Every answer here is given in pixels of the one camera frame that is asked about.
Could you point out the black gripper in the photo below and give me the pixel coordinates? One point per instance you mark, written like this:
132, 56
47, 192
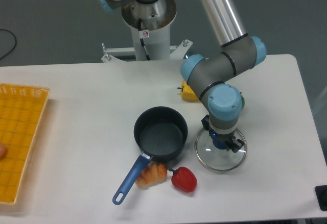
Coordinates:
227, 140

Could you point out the glass lid blue knob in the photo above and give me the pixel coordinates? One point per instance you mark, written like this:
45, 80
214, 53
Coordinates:
219, 160

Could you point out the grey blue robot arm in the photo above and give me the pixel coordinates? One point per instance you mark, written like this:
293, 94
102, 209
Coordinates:
208, 77

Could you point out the green bell pepper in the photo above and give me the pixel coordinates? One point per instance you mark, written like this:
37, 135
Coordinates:
242, 101

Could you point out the red bell pepper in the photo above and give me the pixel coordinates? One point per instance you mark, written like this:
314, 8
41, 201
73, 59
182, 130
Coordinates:
183, 179

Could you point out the yellow bell pepper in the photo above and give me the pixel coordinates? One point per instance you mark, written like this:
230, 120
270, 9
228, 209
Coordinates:
187, 93

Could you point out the croissant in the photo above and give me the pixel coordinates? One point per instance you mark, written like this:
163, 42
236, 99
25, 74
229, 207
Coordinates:
151, 175

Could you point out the black object table corner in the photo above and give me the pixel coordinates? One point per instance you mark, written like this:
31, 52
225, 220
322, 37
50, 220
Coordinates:
321, 193

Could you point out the yellow woven basket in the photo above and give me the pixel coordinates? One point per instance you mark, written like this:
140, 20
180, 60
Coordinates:
22, 109

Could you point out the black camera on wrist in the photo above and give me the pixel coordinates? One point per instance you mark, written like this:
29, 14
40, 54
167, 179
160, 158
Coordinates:
205, 122

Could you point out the dark saucepan blue handle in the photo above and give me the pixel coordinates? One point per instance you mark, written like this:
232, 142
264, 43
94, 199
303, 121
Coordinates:
160, 133

